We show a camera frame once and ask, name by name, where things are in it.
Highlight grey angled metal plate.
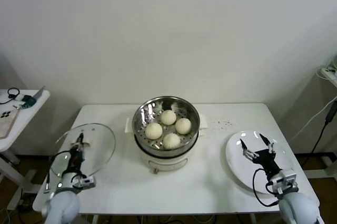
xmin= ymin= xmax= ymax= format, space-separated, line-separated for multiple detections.
xmin=33 ymin=85 xmax=47 ymax=101

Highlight perforated steel steamer basket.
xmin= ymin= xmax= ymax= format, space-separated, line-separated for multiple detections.
xmin=132 ymin=96 xmax=201 ymax=153

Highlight black floor power strip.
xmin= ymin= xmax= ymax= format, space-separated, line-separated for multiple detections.
xmin=17 ymin=192 xmax=37 ymax=213

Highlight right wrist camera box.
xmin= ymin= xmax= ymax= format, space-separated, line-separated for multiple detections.
xmin=268 ymin=170 xmax=300 ymax=196

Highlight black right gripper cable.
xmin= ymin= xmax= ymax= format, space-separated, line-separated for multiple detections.
xmin=252 ymin=168 xmax=280 ymax=208

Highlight black adapter with cable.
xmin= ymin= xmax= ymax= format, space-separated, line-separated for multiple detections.
xmin=300 ymin=101 xmax=337 ymax=169

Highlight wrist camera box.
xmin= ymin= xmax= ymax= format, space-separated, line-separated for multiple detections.
xmin=268 ymin=170 xmax=300 ymax=196
xmin=73 ymin=175 xmax=96 ymax=189

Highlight scattered dark crumbs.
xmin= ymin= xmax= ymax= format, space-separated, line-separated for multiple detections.
xmin=210 ymin=120 xmax=234 ymax=130

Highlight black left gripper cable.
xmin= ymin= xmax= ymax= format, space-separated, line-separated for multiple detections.
xmin=46 ymin=150 xmax=73 ymax=192

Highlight white hanging cable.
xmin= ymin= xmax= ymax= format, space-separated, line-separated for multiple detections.
xmin=291 ymin=97 xmax=337 ymax=143

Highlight white power strip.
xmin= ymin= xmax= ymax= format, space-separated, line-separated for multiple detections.
xmin=320 ymin=67 xmax=337 ymax=76

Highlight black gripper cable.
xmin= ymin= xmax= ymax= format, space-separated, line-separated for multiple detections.
xmin=46 ymin=150 xmax=73 ymax=192
xmin=252 ymin=168 xmax=280 ymax=208

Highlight glass lid with beige handle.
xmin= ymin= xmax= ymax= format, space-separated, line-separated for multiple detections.
xmin=48 ymin=123 xmax=116 ymax=176

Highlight white electric cooker base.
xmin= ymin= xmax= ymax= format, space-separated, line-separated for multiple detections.
xmin=124 ymin=113 xmax=210 ymax=175

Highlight green circuit board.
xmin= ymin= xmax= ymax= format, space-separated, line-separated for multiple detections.
xmin=22 ymin=96 xmax=36 ymax=108

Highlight black looped cable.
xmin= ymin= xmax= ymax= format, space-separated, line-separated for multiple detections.
xmin=0 ymin=87 xmax=22 ymax=105

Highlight white steamed baozi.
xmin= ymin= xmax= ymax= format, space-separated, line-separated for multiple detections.
xmin=163 ymin=133 xmax=182 ymax=150
xmin=145 ymin=123 xmax=163 ymax=140
xmin=160 ymin=110 xmax=177 ymax=126
xmin=175 ymin=118 xmax=192 ymax=135

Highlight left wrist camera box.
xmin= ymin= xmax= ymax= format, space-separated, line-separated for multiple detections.
xmin=73 ymin=175 xmax=96 ymax=189

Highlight white side table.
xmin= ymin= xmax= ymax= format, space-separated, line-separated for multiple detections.
xmin=0 ymin=89 xmax=51 ymax=209

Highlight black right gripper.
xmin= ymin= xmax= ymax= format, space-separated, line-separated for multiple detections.
xmin=240 ymin=133 xmax=283 ymax=180

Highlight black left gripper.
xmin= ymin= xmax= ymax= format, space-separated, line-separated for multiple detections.
xmin=67 ymin=133 xmax=85 ymax=174

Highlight white round plate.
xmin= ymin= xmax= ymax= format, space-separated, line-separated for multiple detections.
xmin=225 ymin=130 xmax=295 ymax=195

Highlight phone in clear case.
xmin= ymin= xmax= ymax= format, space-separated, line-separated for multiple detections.
xmin=0 ymin=109 xmax=21 ymax=140

